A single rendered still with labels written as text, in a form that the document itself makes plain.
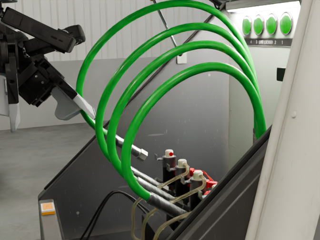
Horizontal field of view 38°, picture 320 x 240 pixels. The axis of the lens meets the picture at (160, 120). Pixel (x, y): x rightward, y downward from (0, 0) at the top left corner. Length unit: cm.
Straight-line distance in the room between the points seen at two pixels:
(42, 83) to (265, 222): 49
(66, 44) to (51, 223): 49
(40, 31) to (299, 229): 46
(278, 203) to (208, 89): 75
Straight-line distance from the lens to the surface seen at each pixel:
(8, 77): 71
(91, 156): 124
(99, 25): 752
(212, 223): 62
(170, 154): 94
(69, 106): 88
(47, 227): 108
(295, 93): 58
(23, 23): 74
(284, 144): 58
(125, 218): 131
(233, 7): 122
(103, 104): 81
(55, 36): 74
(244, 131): 125
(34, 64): 89
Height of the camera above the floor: 136
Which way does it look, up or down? 10 degrees down
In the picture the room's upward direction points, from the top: 1 degrees counter-clockwise
